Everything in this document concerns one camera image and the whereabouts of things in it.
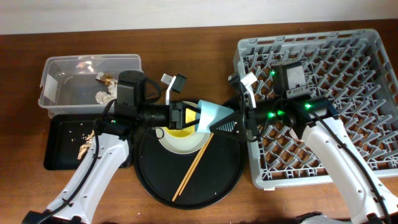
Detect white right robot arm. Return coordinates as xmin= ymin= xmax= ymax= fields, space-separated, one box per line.
xmin=210 ymin=61 xmax=397 ymax=223

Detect light blue cup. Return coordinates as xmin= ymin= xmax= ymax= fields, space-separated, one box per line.
xmin=195 ymin=100 xmax=234 ymax=133

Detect yellow bowl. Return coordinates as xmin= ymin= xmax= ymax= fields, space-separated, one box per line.
xmin=164 ymin=109 xmax=196 ymax=138

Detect white tissue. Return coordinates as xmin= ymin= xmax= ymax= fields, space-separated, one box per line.
xmin=95 ymin=83 xmax=117 ymax=105

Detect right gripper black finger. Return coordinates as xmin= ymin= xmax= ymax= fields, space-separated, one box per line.
xmin=210 ymin=111 xmax=241 ymax=134
xmin=223 ymin=98 xmax=241 ymax=111

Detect grey dishwasher rack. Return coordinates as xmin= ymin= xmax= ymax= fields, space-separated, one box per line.
xmin=233 ymin=29 xmax=397 ymax=190

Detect round black tray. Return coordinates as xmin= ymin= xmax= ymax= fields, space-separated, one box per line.
xmin=133 ymin=131 xmax=247 ymax=210

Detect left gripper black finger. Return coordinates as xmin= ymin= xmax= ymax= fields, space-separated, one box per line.
xmin=183 ymin=104 xmax=201 ymax=114
xmin=182 ymin=119 xmax=200 ymax=129

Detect wooden chopstick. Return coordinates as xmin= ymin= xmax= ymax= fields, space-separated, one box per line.
xmin=171 ymin=133 xmax=214 ymax=202
xmin=177 ymin=134 xmax=215 ymax=196

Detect black rectangular tray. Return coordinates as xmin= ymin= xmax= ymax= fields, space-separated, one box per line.
xmin=43 ymin=114 xmax=136 ymax=171

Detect clear plastic bin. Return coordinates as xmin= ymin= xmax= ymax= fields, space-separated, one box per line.
xmin=38 ymin=54 xmax=142 ymax=117

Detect food scraps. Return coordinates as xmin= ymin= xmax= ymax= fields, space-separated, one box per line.
xmin=71 ymin=129 xmax=95 ymax=160

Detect grey-green ceramic plate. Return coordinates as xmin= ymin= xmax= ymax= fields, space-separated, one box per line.
xmin=155 ymin=101 xmax=213 ymax=155

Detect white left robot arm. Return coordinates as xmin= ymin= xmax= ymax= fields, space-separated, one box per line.
xmin=23 ymin=70 xmax=201 ymax=223

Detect gold foil wrapper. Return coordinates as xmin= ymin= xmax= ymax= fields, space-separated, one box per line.
xmin=96 ymin=72 xmax=118 ymax=85

